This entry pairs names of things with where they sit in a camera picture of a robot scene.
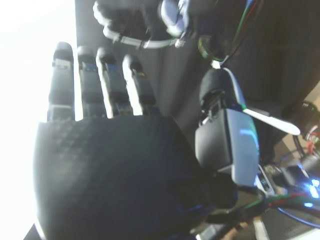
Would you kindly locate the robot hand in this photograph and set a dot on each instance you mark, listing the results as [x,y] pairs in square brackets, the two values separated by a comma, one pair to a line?
[112,175]

